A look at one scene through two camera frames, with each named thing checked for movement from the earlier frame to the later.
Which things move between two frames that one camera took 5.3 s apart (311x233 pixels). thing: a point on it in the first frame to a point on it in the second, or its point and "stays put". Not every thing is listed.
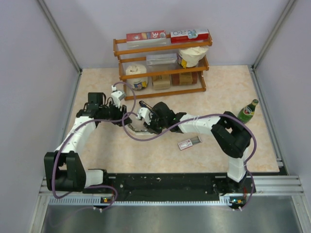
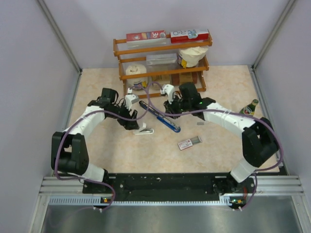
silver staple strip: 196,140 stays put
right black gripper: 150,126 to 169,108
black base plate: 128,185 stays put
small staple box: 185,144 stays put
